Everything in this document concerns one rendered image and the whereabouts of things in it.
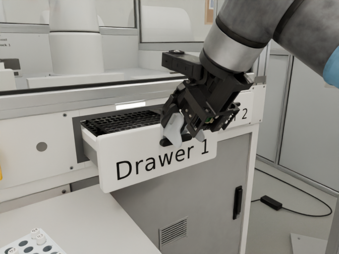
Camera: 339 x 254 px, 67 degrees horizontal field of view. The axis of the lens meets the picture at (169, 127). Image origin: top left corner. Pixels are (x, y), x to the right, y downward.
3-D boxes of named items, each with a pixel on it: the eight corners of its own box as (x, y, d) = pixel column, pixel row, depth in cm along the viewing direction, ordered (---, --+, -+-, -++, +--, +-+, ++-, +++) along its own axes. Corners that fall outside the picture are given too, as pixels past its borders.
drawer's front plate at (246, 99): (251, 122, 92) (254, 91, 89) (187, 138, 77) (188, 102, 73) (247, 121, 94) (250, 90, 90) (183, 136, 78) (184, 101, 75)
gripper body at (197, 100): (189, 141, 41) (226, 84, 32) (165, 102, 45) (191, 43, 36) (224, 132, 45) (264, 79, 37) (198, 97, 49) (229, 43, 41)
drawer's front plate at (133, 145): (216, 157, 64) (219, 114, 60) (103, 194, 48) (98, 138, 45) (211, 154, 65) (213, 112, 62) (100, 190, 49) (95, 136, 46)
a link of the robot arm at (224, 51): (204, 13, 33) (246, 16, 38) (190, 43, 37) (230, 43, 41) (238, 49, 30) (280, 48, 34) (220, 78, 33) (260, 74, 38)
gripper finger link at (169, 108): (157, 129, 46) (179, 92, 40) (153, 122, 46) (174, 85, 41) (177, 126, 49) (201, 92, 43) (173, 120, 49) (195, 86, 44)
